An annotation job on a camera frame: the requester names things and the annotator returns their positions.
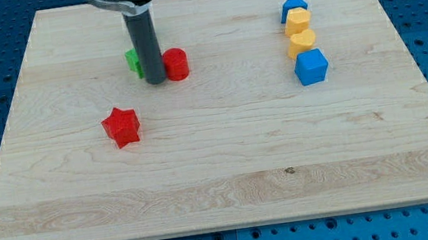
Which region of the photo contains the red star block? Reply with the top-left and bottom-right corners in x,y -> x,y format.
101,108 -> 140,149

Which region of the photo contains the green star block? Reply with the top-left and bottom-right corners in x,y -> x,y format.
124,48 -> 145,78

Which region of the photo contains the blue cube block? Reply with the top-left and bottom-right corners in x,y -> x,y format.
294,48 -> 329,85

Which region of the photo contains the wooden board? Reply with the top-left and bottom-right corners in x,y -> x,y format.
0,0 -> 428,240

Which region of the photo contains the yellow heart block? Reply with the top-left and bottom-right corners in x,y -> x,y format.
288,29 -> 316,60

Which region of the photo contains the yellow hexagon block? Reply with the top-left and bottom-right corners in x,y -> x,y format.
284,7 -> 311,36

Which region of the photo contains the red cylinder block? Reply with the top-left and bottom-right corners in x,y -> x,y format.
162,48 -> 190,81

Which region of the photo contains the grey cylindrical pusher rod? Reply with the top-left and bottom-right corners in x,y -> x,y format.
123,5 -> 167,85

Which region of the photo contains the blue triangle block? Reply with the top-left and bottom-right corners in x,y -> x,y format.
280,0 -> 308,24

